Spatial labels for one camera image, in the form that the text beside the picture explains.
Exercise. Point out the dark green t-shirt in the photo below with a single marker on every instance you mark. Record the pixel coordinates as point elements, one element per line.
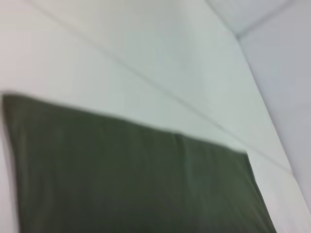
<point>121,174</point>

